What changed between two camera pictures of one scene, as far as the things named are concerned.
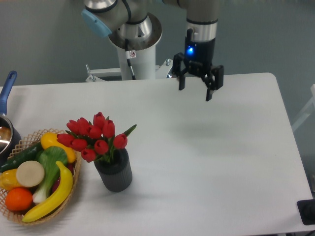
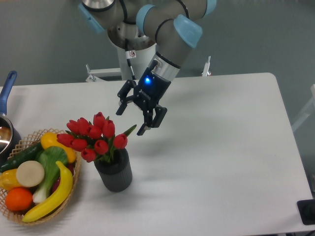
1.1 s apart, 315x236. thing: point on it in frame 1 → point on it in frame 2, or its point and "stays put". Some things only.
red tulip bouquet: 96,139 stays put
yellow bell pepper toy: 8,180 stays put
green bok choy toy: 48,156 stays put
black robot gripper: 200,54 → 149,91
